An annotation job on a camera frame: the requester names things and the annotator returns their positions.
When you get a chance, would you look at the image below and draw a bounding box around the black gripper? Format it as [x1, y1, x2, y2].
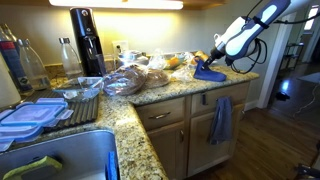
[202, 47, 225, 70]

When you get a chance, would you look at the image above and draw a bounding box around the blue microfiber cloth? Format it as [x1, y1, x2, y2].
[193, 60, 226, 82]

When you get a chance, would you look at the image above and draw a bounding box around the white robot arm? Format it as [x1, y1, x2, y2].
[200, 0, 304, 70]

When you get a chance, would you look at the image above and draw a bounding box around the black drawer hook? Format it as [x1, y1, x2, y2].
[201, 93, 207, 106]

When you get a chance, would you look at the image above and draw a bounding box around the wooden drawer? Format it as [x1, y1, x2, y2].
[191, 82, 249, 116]
[136, 98, 185, 131]

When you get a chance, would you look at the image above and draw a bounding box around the left wooden drawer front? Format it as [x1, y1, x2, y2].
[136, 98, 185, 131]

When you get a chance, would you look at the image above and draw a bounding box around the white plate with rolls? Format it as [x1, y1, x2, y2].
[190, 50, 209, 65]

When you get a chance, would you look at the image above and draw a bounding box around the clear plastic bag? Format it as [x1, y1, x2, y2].
[171, 65, 193, 82]

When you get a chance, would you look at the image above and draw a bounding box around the bowl with orange fruit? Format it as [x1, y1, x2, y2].
[164, 53, 185, 70]

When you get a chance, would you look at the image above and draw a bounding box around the bagged brown bread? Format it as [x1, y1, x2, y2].
[145, 69, 170, 88]

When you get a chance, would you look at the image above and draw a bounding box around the grey-blue striped towel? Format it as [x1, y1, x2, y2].
[209, 96, 232, 145]

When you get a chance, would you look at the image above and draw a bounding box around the wooden cabinet door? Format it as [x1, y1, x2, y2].
[147, 123, 184, 180]
[187, 104, 244, 177]

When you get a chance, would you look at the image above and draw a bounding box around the bagged dark bread loaf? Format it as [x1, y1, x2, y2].
[103, 64, 147, 96]

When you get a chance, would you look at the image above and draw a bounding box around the left wooden cabinet door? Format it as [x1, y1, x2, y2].
[147, 123, 184, 180]

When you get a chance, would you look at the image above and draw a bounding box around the black soda maker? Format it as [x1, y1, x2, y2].
[70, 7, 106, 77]

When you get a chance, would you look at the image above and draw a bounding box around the clear glass food container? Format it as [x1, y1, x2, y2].
[53, 77, 103, 102]

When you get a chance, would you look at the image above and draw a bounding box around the black dish drying mat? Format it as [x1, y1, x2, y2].
[22, 90, 99, 133]

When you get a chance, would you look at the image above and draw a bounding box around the clear bottle silver cap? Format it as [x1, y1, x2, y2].
[59, 37, 83, 79]

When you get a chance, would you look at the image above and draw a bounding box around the under-cabinet light strip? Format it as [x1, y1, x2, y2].
[49, 0, 183, 10]

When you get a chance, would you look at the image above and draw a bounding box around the blue sponge in sink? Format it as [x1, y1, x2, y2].
[106, 151, 118, 180]

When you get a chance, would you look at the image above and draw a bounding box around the stainless steel sink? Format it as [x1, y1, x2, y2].
[0, 130, 120, 180]

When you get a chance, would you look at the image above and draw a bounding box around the blue plastic container lid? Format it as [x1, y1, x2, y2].
[0, 98, 73, 127]

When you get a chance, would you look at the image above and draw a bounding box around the clear glass carafe bottle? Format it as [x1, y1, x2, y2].
[18, 39, 50, 90]

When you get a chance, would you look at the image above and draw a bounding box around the dark bottle red label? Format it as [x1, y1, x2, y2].
[0, 27, 33, 96]

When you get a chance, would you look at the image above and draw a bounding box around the green yellow sponge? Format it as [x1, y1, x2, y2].
[2, 156, 63, 180]

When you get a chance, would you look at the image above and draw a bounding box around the metal drawer handle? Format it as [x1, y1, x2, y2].
[148, 112, 171, 119]

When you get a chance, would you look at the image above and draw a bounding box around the white wall outlet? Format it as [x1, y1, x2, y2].
[112, 40, 129, 55]

